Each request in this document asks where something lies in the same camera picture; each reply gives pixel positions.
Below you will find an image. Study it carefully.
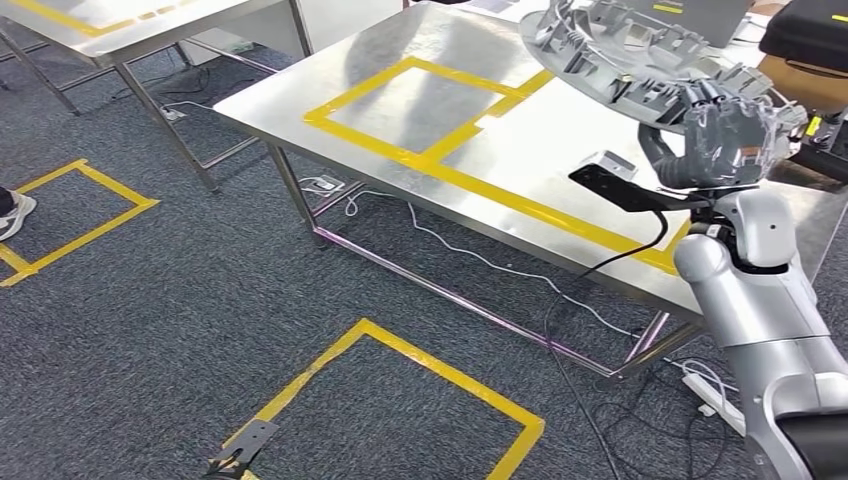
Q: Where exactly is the stainless steel table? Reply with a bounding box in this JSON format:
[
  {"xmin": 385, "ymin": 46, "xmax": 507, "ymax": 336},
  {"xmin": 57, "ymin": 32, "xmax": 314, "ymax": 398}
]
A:
[{"xmin": 0, "ymin": 0, "xmax": 316, "ymax": 195}]

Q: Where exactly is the black case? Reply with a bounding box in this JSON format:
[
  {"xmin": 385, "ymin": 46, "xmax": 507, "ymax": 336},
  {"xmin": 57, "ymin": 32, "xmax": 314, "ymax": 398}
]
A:
[{"xmin": 758, "ymin": 0, "xmax": 848, "ymax": 75}]

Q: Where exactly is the black right wrist camera bracket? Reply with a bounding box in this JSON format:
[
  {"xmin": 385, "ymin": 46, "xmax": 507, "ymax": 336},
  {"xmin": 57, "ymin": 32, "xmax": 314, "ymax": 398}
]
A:
[{"xmin": 568, "ymin": 164, "xmax": 713, "ymax": 215}]

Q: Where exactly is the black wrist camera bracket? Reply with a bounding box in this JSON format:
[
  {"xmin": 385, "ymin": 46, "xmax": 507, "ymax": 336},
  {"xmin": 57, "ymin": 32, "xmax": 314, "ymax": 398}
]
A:
[
  {"xmin": 201, "ymin": 418, "xmax": 281, "ymax": 480},
  {"xmin": 568, "ymin": 164, "xmax": 713, "ymax": 215}
]

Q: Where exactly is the white power strip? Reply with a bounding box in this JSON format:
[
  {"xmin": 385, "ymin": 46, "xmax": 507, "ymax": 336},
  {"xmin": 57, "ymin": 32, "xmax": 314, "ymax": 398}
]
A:
[{"xmin": 682, "ymin": 370, "xmax": 749, "ymax": 439}]

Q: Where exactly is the person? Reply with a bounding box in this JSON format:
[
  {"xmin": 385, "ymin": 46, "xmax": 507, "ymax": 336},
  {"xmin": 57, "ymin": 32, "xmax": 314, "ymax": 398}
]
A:
[{"xmin": 0, "ymin": 187, "xmax": 38, "ymax": 243}]

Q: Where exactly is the black left wrist camera bracket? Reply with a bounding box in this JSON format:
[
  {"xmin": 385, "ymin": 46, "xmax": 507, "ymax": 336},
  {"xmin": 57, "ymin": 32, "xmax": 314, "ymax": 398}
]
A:
[{"xmin": 201, "ymin": 418, "xmax": 281, "ymax": 480}]

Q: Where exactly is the silver wheel hubcap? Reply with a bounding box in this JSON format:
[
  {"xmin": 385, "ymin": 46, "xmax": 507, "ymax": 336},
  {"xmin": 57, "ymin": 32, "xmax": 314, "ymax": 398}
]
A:
[{"xmin": 518, "ymin": 0, "xmax": 810, "ymax": 137}]

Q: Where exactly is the stainless steel workbench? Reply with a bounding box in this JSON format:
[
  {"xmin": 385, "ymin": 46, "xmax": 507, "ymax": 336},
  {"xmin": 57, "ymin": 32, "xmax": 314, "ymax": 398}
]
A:
[{"xmin": 213, "ymin": 0, "xmax": 848, "ymax": 387}]

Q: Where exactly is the yellow floor tape square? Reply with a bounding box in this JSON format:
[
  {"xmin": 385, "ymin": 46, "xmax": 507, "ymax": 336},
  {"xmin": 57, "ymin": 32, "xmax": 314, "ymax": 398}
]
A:
[{"xmin": 0, "ymin": 158, "xmax": 160, "ymax": 289}]

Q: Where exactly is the printed paper sheet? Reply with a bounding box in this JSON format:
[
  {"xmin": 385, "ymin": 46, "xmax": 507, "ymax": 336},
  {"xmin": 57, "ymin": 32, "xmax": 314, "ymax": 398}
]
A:
[{"xmin": 457, "ymin": 0, "xmax": 531, "ymax": 16}]

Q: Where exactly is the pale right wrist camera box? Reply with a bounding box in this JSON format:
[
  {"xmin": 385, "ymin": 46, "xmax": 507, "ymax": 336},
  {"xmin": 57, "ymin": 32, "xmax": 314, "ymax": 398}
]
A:
[{"xmin": 588, "ymin": 150, "xmax": 639, "ymax": 181}]

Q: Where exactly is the white floor cable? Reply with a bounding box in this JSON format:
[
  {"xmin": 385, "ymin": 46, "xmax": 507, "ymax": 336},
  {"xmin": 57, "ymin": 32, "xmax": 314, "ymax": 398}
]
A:
[{"xmin": 344, "ymin": 188, "xmax": 740, "ymax": 393}]

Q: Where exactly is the black floor cable tangle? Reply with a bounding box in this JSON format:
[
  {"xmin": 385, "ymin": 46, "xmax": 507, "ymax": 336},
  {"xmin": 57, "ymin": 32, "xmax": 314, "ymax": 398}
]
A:
[{"xmin": 586, "ymin": 370, "xmax": 753, "ymax": 480}]

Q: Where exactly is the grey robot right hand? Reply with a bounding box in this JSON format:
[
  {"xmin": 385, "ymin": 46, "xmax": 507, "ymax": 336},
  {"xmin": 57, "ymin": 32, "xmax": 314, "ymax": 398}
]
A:
[{"xmin": 637, "ymin": 79, "xmax": 796, "ymax": 190}]

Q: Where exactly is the black device with yellow label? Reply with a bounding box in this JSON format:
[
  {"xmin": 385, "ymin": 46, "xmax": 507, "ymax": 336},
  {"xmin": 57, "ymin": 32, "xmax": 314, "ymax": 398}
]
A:
[{"xmin": 788, "ymin": 111, "xmax": 848, "ymax": 185}]

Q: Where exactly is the brown cardboard box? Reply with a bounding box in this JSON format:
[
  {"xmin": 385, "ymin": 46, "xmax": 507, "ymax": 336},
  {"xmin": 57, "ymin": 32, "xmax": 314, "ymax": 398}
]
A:
[{"xmin": 755, "ymin": 54, "xmax": 848, "ymax": 115}]

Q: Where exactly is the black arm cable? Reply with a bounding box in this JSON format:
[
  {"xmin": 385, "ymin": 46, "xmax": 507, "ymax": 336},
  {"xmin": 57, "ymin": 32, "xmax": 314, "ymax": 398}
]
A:
[{"xmin": 543, "ymin": 209, "xmax": 670, "ymax": 480}]

